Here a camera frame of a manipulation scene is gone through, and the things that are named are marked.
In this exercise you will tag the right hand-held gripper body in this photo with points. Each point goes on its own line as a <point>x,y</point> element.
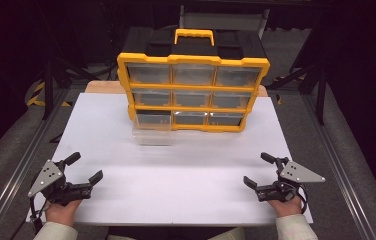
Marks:
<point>296,173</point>

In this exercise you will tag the set of closed clear drawers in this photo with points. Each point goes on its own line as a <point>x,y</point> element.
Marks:
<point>192,74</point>

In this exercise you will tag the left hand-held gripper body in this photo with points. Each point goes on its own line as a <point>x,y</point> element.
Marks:
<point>51,180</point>

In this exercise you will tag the person's torso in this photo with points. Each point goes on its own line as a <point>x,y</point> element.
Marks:
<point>176,234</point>

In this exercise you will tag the black tripod stand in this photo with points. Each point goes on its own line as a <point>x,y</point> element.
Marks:
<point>51,83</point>
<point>316,86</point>

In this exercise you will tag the pulled-out clear plastic drawer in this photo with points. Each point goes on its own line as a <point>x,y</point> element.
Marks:
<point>152,133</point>

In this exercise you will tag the white board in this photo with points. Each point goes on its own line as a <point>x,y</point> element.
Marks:
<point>182,180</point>

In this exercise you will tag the yellow black drawer cabinet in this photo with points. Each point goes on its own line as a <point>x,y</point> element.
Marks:
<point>192,50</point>

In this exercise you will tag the metal floor rail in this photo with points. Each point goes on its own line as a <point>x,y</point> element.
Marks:
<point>16,173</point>
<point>337,170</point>

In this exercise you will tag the person's right hand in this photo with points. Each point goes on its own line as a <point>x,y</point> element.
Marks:
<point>287,208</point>

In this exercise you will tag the person's left hand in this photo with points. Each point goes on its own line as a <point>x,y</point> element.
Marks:
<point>61,213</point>

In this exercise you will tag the yellow black floor tape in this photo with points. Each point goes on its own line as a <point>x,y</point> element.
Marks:
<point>37,96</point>

